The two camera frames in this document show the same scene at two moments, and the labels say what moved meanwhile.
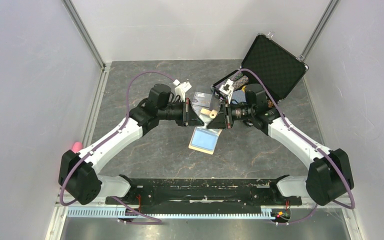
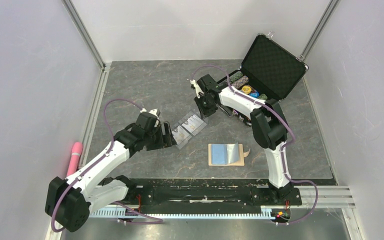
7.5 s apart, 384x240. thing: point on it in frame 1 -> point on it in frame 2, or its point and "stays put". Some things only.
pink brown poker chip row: [238, 83] stays put
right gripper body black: [229, 110] -> [206, 106]
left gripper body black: [179, 110] -> [155, 140]
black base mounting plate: [203, 194] stays put
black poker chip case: [279, 66] stays put
